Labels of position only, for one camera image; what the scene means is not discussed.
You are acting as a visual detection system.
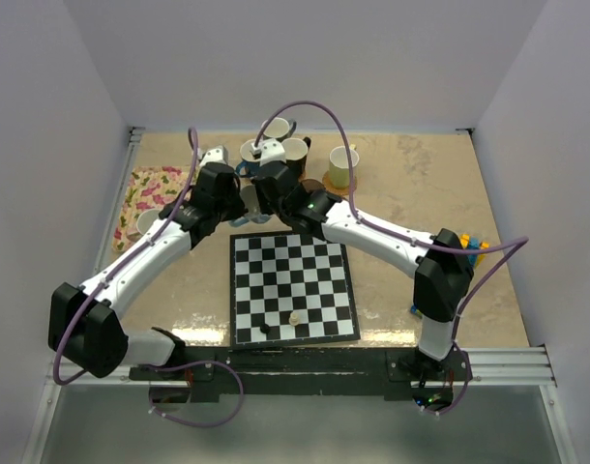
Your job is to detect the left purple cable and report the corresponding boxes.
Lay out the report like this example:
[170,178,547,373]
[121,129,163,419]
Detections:
[51,126,245,428]

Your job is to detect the black white chessboard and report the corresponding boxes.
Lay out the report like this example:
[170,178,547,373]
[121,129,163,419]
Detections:
[229,231,361,349]

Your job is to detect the green mug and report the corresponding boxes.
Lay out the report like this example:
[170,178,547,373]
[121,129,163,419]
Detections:
[328,145,360,185]

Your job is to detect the purple cable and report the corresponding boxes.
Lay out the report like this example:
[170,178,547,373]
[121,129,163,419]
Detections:
[255,100,531,417]
[51,126,245,428]

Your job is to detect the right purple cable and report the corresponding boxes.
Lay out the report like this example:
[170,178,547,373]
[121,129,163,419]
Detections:
[255,100,531,417]

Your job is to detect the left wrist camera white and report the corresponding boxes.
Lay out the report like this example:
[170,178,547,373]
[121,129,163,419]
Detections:
[197,145,228,169]

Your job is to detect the aluminium rail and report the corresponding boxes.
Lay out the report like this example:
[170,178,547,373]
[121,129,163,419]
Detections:
[73,127,146,287]
[47,346,555,386]

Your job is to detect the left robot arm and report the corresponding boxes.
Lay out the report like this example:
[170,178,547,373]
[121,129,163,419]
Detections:
[47,162,246,379]

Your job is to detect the front aluminium rail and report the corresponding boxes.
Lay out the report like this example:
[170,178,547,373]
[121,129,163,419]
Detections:
[47,346,555,386]

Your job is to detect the colourful toy car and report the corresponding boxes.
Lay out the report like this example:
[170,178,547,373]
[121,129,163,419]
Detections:
[410,304,423,317]

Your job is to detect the floral serving tray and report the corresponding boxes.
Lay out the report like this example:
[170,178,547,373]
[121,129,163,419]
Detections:
[111,165,190,252]

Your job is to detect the teal grey mug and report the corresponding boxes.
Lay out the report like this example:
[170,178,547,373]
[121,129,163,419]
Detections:
[261,117,297,142]

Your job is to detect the pink mug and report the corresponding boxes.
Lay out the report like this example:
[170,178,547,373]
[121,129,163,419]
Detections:
[126,209,160,242]

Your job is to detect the dark blue mug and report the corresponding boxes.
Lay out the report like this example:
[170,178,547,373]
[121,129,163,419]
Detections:
[235,139,260,178]

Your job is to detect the black mug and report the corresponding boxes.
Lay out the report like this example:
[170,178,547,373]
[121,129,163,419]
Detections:
[281,136,311,179]

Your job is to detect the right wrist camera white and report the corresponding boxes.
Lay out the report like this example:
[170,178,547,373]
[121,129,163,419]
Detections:
[251,138,286,166]

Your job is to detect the white chess piece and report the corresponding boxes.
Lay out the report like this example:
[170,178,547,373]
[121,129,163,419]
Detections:
[289,311,300,326]

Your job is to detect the left aluminium rail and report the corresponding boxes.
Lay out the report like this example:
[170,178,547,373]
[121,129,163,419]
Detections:
[73,127,146,287]

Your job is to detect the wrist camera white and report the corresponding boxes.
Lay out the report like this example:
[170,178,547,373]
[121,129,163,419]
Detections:
[197,145,228,169]
[251,138,286,166]

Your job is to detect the light blue mug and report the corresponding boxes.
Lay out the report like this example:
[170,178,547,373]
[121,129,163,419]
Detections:
[228,185,272,227]

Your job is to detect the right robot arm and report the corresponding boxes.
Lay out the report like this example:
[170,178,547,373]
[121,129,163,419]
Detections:
[252,160,474,382]

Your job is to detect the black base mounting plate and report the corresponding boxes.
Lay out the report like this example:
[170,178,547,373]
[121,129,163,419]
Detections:
[130,347,473,406]

